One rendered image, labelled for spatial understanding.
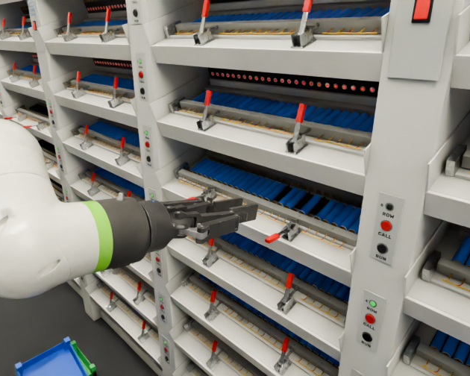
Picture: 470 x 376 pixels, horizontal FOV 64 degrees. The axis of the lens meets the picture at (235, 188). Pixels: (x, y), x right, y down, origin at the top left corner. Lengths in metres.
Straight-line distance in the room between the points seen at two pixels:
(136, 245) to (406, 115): 0.42
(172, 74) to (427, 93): 0.68
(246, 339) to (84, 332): 1.13
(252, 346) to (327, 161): 0.60
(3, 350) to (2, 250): 1.72
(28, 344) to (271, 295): 1.42
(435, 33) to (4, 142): 0.55
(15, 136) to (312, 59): 0.46
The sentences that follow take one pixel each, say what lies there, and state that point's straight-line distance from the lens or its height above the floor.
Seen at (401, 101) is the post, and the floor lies 1.25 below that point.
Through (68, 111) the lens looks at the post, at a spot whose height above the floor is 1.05.
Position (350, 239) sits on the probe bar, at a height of 0.97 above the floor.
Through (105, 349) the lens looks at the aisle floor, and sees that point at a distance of 1.97.
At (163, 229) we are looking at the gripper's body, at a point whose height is 1.09.
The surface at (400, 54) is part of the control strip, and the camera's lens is 0.61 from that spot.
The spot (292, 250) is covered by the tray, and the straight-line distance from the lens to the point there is 0.81.
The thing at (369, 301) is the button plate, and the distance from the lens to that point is 0.75.
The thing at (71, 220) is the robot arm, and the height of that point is 1.14.
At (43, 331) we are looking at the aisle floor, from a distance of 2.17.
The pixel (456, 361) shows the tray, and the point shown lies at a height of 0.79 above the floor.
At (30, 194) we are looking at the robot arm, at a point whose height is 1.17.
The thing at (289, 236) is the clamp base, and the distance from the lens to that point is 0.80.
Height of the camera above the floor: 1.34
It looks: 22 degrees down
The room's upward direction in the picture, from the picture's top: straight up
